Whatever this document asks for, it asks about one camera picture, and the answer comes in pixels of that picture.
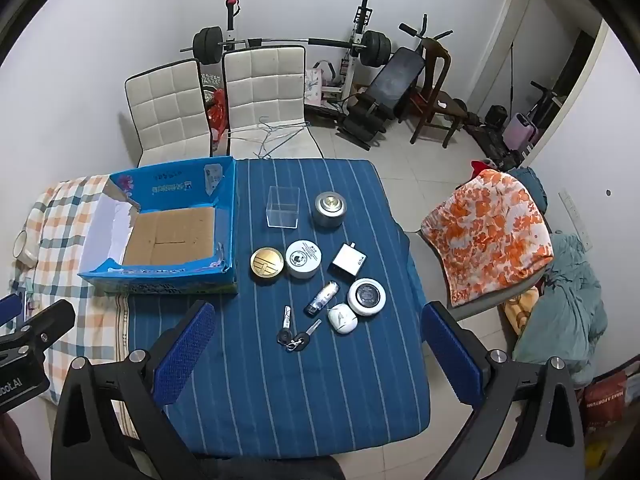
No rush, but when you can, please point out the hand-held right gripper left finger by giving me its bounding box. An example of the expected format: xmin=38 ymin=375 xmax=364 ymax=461
xmin=51 ymin=301 xmax=221 ymax=480

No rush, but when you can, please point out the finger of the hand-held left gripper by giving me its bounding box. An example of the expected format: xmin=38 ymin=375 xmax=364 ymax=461
xmin=0 ymin=300 xmax=77 ymax=358
xmin=0 ymin=291 xmax=28 ymax=332

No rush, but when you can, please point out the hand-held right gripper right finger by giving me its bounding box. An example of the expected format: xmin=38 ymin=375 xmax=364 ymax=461
xmin=421 ymin=301 xmax=586 ymax=480

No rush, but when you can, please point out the black and white round jar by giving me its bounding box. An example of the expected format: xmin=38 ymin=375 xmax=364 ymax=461
xmin=347 ymin=278 xmax=388 ymax=317

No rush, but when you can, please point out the white earbud case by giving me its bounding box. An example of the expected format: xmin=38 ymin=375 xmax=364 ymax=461
xmin=327 ymin=304 xmax=359 ymax=335

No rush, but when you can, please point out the blue cardboard box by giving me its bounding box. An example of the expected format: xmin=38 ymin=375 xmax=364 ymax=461
xmin=77 ymin=156 xmax=240 ymax=297

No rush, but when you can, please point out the gold round tin lid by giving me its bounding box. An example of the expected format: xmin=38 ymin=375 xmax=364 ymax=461
xmin=249 ymin=247 xmax=286 ymax=286

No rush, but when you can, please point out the small phone picture packet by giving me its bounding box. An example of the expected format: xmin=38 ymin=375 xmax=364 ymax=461
xmin=306 ymin=282 xmax=341 ymax=317

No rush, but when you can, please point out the white charger adapter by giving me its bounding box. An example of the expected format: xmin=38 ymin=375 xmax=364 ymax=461
xmin=328 ymin=241 xmax=367 ymax=277

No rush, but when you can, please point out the white round cream jar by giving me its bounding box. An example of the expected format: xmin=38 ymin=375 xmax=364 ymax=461
xmin=285 ymin=240 xmax=322 ymax=280

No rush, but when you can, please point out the clear acrylic box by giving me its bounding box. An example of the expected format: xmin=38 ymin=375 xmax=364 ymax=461
xmin=266 ymin=186 xmax=301 ymax=229

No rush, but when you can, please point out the silver round push light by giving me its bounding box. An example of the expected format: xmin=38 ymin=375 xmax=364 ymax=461
xmin=312 ymin=191 xmax=349 ymax=228

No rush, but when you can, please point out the tape roll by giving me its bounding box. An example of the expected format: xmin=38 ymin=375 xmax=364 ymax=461
xmin=12 ymin=230 xmax=38 ymax=263

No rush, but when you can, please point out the yellow patterned cloth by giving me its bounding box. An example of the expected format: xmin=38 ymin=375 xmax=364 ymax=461
xmin=502 ymin=292 xmax=543 ymax=338

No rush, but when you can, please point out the checked orange blue blanket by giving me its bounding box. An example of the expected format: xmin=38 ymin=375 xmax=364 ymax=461
xmin=10 ymin=175 xmax=138 ymax=441

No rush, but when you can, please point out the key bunch with black heads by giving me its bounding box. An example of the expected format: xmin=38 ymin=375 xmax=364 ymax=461
xmin=277 ymin=305 xmax=322 ymax=353

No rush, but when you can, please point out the orange floral blanket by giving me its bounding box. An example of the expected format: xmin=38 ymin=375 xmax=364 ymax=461
xmin=421 ymin=169 xmax=555 ymax=308

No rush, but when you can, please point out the red printed bag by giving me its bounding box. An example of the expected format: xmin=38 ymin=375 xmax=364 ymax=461
xmin=582 ymin=370 xmax=628 ymax=433

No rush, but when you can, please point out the white power strip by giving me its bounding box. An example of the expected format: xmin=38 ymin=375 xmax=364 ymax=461
xmin=559 ymin=189 xmax=591 ymax=251

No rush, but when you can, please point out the dark teal cloth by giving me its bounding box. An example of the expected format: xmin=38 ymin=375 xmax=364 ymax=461
xmin=510 ymin=166 xmax=548 ymax=216

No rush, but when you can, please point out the pink suitcase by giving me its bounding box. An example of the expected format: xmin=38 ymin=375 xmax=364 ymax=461
xmin=502 ymin=112 xmax=541 ymax=153

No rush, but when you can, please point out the white padded chair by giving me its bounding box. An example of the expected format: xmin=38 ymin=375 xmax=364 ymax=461
xmin=124 ymin=58 xmax=213 ymax=168
xmin=222 ymin=45 xmax=326 ymax=161

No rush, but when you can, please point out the red plastic bag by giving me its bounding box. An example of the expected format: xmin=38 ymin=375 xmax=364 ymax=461
xmin=207 ymin=89 xmax=228 ymax=143

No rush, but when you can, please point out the brown wooden chair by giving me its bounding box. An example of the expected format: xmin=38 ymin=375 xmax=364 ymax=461
xmin=400 ymin=37 xmax=463 ymax=148

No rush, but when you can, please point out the black weight bench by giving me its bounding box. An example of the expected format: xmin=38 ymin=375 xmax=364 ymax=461
xmin=336 ymin=14 xmax=453 ymax=151

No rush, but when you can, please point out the white pink gift bag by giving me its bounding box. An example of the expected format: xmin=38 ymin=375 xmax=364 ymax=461
xmin=304 ymin=61 xmax=337 ymax=106

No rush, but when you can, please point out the black barbell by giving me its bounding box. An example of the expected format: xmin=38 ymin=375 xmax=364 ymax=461
xmin=180 ymin=26 xmax=393 ymax=68

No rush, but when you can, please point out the white barbell rack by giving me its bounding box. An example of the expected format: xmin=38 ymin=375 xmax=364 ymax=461
xmin=222 ymin=0 xmax=376 ymax=111

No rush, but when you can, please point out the wire clothes hanger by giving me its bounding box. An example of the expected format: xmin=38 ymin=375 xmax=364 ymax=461
xmin=227 ymin=116 xmax=307 ymax=160

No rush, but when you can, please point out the white door frame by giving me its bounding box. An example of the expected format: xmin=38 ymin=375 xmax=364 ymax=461
xmin=467 ymin=0 xmax=603 ymax=126

